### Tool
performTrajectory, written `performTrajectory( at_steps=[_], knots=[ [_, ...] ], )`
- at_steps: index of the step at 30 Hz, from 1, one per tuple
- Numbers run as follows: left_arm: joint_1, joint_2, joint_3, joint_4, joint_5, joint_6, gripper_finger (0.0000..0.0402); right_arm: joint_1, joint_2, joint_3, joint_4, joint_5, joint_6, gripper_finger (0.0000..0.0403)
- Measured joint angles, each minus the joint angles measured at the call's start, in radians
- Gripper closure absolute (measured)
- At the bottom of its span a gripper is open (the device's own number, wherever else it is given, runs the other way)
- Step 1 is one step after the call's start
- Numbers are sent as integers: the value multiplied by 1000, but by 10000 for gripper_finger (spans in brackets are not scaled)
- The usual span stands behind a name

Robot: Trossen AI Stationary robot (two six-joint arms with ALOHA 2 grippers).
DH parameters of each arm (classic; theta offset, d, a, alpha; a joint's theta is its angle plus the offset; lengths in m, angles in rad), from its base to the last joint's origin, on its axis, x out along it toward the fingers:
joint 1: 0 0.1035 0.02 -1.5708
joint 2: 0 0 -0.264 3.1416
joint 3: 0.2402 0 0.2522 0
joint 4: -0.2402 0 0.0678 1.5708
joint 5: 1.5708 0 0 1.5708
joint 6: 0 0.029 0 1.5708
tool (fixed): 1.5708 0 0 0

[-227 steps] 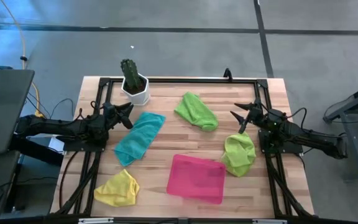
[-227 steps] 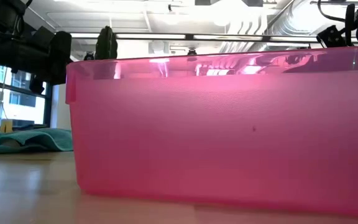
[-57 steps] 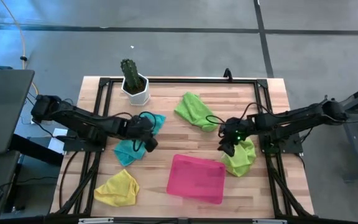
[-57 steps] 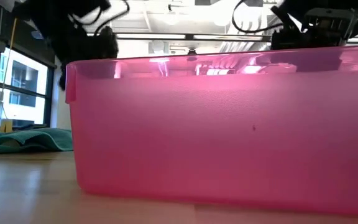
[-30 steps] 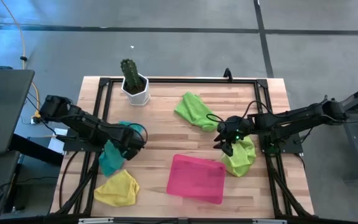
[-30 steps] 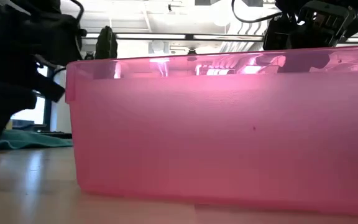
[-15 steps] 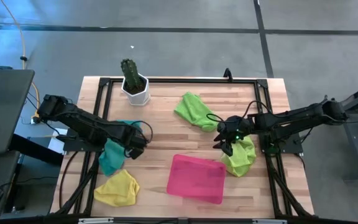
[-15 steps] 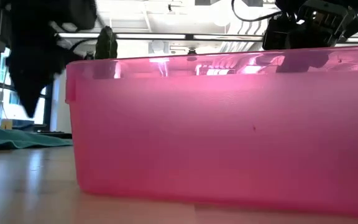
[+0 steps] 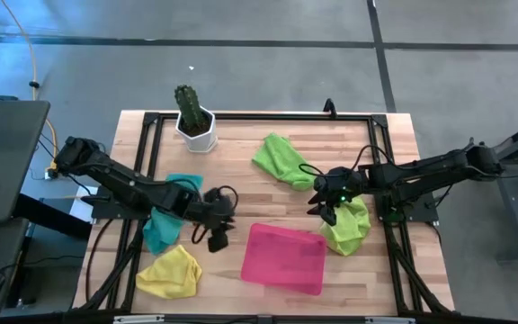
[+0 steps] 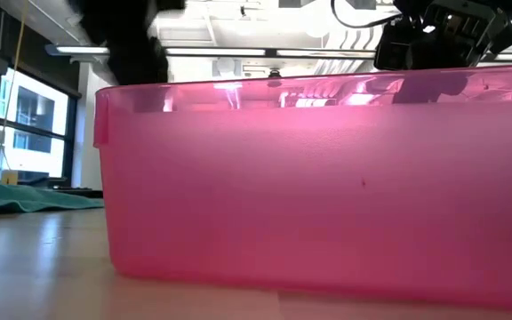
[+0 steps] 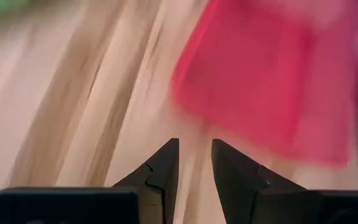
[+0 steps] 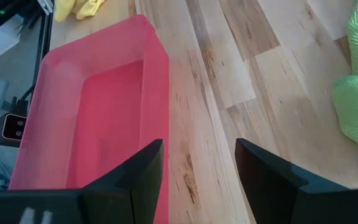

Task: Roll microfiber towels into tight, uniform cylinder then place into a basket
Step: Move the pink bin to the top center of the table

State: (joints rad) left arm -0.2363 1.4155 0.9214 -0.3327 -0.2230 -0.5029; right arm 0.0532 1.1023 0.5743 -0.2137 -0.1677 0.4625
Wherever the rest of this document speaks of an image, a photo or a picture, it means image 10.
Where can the pink translucent plastic basket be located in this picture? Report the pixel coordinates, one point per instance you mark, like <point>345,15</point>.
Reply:
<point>282,200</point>

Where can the teal microfiber towel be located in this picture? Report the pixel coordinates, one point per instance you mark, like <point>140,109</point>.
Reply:
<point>16,197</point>

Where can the large black-framed window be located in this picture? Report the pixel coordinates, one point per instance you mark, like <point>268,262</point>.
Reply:
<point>34,111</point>

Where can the small yellow box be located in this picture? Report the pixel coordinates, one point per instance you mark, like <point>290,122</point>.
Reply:
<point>9,178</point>

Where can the black hanging dome camera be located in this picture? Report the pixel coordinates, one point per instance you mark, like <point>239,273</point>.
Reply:
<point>274,73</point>

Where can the black aluminium table frame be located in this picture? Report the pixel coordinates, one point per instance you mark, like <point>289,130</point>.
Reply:
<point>78,193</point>

